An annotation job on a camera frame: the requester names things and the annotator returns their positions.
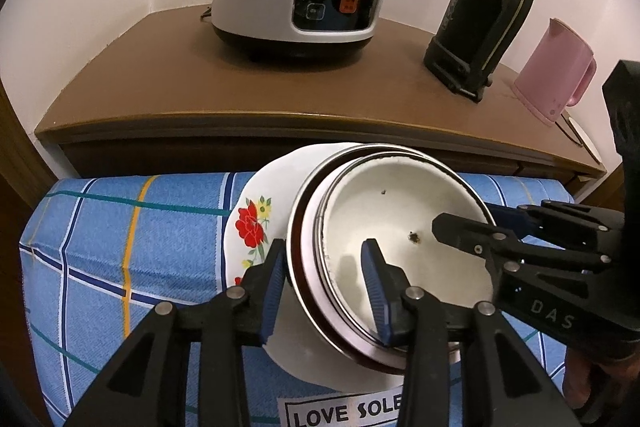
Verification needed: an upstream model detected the red flower white plate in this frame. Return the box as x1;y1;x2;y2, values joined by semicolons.
224;143;401;393

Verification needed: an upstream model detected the pink electric kettle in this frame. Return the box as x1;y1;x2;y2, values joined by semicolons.
512;18;597;126

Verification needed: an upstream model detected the cream enamel bowl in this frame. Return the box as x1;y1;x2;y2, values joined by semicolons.
321;157;494;348

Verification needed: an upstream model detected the person's right hand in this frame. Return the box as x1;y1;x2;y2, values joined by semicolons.
562;348;637;410

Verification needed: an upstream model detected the black kettle cable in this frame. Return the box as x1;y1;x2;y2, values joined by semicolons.
560;111;589;153

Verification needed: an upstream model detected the brown wooden cabinet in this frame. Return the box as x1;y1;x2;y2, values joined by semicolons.
36;6;605;192

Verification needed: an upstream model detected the blue checked tablecloth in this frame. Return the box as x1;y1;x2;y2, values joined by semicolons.
20;172;574;426

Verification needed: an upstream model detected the stainless steel bowl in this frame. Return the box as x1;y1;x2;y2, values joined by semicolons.
286;144;427;374

